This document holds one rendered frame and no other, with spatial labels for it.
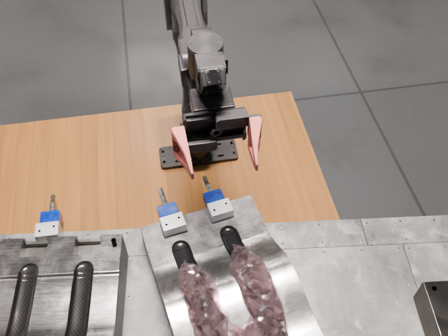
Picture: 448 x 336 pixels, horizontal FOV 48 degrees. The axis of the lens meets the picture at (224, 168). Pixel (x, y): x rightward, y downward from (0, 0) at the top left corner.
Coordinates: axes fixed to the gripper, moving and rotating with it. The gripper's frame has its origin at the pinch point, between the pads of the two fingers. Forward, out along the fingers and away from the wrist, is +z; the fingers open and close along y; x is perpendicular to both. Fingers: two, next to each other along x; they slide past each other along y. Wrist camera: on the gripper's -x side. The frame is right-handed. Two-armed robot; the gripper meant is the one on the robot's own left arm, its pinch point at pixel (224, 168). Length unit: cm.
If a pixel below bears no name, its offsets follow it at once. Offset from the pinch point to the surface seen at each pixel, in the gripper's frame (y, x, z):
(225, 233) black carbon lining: 2.1, 35.0, -9.8
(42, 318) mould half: -35.0, 31.6, 4.6
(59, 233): -34, 36, -17
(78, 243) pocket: -28.9, 33.3, -11.5
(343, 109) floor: 84, 122, -124
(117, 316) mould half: -21.5, 33.0, 5.9
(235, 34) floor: 41, 123, -196
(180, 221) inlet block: -7.2, 32.0, -12.5
